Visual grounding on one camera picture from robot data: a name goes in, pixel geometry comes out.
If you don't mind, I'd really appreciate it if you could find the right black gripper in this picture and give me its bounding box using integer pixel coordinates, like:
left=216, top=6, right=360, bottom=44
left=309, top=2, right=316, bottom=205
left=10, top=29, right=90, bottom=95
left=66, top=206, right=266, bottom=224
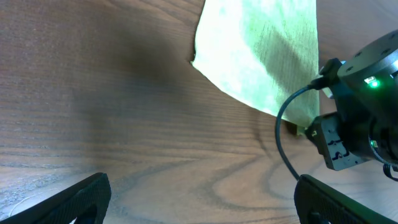
left=305, top=111, right=373, bottom=171

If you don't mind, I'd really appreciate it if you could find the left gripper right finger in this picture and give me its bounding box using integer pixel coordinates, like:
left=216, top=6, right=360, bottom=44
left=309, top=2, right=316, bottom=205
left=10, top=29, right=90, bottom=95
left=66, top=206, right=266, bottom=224
left=294, top=174, right=397, bottom=224

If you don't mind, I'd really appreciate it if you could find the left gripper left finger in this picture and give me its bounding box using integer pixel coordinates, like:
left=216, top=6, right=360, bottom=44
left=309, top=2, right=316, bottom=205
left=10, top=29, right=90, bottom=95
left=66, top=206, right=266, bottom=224
left=1, top=172, right=111, bottom=224

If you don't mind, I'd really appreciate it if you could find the light green cloth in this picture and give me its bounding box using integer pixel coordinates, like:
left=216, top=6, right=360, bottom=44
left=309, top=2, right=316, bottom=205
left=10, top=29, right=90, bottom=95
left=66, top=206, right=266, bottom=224
left=192, top=0, right=319, bottom=116

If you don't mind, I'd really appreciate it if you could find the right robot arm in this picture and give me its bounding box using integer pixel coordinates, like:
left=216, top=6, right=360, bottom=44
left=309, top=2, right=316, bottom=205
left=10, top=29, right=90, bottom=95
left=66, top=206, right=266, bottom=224
left=305, top=31, right=397, bottom=171

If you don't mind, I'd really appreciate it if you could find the right black cable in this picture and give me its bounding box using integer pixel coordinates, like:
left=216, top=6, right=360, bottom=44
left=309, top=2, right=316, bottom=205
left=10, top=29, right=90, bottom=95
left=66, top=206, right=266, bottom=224
left=274, top=76, right=327, bottom=181

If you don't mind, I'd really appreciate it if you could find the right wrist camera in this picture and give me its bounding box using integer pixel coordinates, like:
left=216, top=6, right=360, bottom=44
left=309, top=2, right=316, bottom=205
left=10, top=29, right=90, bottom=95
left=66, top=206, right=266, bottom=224
left=318, top=58, right=345, bottom=99

